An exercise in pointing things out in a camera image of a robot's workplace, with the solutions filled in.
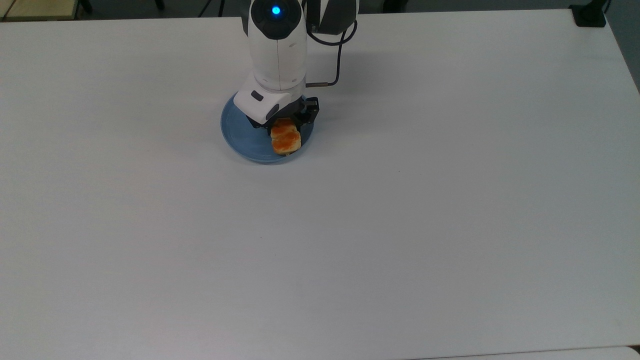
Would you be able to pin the white adjacent table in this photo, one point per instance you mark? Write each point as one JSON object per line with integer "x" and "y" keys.
{"x": 550, "y": 355}

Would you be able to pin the blue round plate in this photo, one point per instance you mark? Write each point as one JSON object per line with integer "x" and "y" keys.
{"x": 240, "y": 135}

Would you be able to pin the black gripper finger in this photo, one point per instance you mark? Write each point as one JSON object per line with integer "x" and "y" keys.
{"x": 309, "y": 112}
{"x": 256, "y": 126}

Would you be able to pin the orange glazed bread loaf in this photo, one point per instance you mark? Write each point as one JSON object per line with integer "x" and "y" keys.
{"x": 286, "y": 140}

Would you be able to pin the light wooden table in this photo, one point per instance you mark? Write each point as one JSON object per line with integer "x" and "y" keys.
{"x": 40, "y": 9}

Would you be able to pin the black table clamp base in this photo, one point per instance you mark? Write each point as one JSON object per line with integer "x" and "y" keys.
{"x": 589, "y": 14}

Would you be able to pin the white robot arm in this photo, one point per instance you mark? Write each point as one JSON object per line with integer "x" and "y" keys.
{"x": 277, "y": 60}

